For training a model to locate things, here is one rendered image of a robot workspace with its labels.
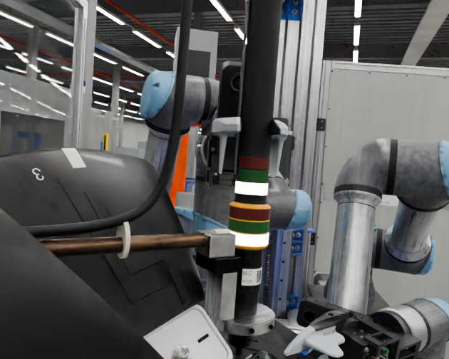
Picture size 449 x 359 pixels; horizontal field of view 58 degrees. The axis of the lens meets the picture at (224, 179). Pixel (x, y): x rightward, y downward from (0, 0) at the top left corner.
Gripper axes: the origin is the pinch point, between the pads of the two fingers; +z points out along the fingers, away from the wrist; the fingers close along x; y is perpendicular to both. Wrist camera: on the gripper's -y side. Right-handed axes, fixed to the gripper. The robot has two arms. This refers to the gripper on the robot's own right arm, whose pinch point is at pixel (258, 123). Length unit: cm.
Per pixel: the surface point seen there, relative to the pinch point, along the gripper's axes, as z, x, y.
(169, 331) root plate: 2.9, 7.5, 20.0
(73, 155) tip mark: -8.2, 19.3, 4.5
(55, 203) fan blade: -2.4, 19.4, 9.3
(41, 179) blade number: -3.7, 21.2, 7.2
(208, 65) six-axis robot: -395, -29, -99
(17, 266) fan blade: 23.7, 14.1, 8.6
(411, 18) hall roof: -1081, -680, -459
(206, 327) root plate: 2.1, 4.1, 19.9
